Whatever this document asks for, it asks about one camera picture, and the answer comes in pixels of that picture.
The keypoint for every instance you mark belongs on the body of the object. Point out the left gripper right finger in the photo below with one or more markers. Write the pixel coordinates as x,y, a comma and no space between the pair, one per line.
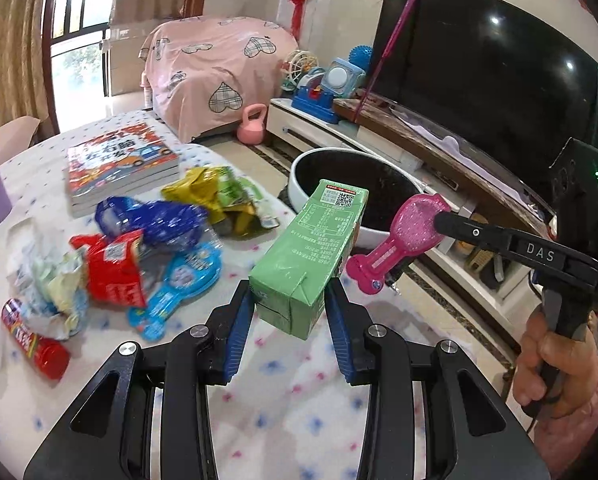
470,432

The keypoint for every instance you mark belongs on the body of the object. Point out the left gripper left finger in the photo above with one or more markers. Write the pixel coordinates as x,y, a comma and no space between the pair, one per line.
106,432

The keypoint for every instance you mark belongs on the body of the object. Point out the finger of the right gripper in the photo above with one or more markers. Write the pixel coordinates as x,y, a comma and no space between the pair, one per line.
530,250

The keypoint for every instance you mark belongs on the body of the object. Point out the green carton box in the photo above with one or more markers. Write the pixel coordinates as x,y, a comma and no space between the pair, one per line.
289,281

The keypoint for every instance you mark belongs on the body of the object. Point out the pink glitter spoon package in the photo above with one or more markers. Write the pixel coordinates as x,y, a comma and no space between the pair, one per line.
411,234

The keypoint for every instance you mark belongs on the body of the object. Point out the blue plastic snack wrapper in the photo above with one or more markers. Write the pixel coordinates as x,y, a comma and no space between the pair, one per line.
164,225

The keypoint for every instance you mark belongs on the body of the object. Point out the yellow green snack bag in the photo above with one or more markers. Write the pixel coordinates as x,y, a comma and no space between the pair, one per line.
236,207

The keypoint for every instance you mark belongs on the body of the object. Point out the pink sleeved right forearm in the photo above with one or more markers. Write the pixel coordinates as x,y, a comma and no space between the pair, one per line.
561,441

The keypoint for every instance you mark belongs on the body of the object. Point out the person's right hand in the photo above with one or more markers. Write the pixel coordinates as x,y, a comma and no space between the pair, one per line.
576,360

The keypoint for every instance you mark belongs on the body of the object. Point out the white floral tablecloth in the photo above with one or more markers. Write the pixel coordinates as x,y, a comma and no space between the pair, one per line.
287,414

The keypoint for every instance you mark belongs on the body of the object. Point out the red candy tube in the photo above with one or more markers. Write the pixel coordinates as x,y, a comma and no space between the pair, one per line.
48,356

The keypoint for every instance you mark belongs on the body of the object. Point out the red snack bag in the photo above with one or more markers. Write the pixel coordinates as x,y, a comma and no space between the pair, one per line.
113,272

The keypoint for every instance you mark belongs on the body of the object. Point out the blue blister toy package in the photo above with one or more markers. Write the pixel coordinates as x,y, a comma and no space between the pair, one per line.
186,277

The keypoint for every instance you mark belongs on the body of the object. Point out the black flat television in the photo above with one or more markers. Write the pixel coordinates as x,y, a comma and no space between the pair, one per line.
495,75

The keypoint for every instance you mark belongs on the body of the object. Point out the crumpled white green wrapper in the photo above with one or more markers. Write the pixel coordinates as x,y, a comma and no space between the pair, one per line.
51,289

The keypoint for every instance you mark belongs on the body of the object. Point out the pink kettlebell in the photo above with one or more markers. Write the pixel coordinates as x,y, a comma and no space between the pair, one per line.
252,128

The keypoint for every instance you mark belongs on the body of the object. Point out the blue toy machine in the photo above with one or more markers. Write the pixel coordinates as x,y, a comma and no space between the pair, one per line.
316,97

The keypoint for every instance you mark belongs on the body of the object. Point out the blue spiky ball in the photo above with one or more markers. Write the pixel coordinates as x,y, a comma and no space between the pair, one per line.
361,56

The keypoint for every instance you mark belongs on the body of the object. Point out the ferris wheel toy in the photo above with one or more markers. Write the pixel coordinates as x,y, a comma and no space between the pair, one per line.
296,65

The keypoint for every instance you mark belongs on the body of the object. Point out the sofa with pink cushions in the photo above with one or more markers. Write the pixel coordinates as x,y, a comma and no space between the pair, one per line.
16,136

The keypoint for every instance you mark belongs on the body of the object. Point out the pink heart furniture cover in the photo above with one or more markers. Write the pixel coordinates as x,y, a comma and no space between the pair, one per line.
203,71

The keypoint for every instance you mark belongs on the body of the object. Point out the gold curtain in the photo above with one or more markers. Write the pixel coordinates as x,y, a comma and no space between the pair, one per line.
22,84

